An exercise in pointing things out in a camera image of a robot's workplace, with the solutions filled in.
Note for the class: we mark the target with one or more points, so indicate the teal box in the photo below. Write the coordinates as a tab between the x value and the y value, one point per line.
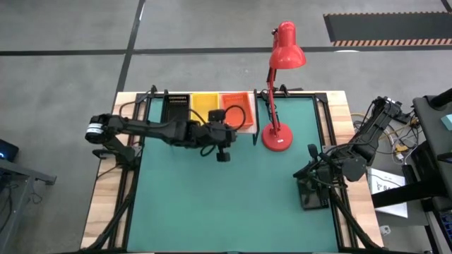
448	122

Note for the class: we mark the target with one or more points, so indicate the black plastic slotted basket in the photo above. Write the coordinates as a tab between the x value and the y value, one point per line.
310	201
175	106

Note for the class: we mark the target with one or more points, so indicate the black hazard-striped floor mat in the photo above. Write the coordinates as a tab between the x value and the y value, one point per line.
388	28

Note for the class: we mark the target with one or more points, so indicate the black metal rig frame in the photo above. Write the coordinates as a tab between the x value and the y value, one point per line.
322	96

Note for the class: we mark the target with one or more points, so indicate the red desk lamp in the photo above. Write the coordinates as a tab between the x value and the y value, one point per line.
286	53

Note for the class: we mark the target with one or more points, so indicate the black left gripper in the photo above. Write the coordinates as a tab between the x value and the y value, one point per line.
217	135

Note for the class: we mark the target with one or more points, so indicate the orange plastic slotted basket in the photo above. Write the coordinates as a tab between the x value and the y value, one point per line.
238	99

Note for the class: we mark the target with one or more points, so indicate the black equipment cart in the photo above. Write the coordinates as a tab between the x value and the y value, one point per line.
431	123

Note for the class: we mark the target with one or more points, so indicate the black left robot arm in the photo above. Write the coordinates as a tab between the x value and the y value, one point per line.
155	128

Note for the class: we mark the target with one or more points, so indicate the green table mat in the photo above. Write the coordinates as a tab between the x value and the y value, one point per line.
212	204

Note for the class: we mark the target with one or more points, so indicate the white paper sheet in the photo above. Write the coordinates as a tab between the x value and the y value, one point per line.
381	178

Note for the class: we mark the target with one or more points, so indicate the black round post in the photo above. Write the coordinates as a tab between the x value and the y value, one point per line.
443	98

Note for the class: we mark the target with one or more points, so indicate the black power adapter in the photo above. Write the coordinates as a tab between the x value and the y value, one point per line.
409	174

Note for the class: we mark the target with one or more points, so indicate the small white adapter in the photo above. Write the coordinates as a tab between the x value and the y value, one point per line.
385	230

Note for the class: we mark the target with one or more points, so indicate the yellow plastic slotted basket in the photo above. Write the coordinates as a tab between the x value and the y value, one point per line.
203	106

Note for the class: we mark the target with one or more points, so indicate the black metal beam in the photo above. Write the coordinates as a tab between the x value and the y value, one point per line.
406	194

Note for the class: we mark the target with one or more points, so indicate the grey metal desk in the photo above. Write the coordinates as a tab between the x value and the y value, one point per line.
21	171

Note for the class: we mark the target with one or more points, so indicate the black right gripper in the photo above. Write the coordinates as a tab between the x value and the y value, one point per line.
328	169

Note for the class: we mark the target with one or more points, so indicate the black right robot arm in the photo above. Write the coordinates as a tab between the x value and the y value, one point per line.
353	168

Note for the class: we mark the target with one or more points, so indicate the blue plastic crate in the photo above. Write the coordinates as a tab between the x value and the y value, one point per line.
447	225

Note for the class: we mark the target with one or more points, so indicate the black device blue light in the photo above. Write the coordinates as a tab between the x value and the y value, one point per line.
8	148

